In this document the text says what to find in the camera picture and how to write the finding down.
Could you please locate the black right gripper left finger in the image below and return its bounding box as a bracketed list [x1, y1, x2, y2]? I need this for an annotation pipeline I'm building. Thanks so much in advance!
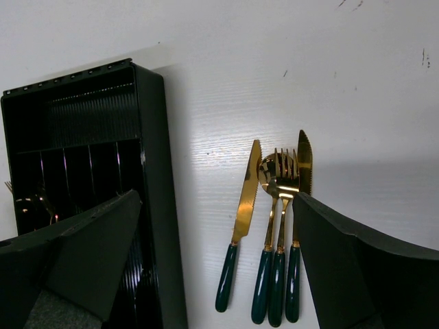
[1, 190, 141, 328]

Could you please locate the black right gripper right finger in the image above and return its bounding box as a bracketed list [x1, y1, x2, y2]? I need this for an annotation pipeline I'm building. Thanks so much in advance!
[293, 193, 438, 328]

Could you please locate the gold spoon green handle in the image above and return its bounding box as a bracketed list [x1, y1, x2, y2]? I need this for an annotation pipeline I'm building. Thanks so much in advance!
[15, 184, 60, 225]
[251, 149, 279, 324]

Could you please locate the gold fork green handle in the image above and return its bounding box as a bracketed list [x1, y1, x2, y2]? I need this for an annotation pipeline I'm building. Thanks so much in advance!
[4, 181, 13, 193]
[268, 149, 298, 328]

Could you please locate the black cutlery tray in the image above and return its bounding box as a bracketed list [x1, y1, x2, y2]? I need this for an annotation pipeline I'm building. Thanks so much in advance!
[1, 59, 188, 328]

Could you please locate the gold knife green handle right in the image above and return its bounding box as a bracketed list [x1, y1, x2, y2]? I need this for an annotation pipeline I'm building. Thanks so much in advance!
[285, 130, 313, 323]

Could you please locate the gold knife green handle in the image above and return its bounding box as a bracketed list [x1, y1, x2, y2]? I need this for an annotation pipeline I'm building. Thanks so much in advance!
[215, 139, 261, 313]
[285, 130, 313, 323]

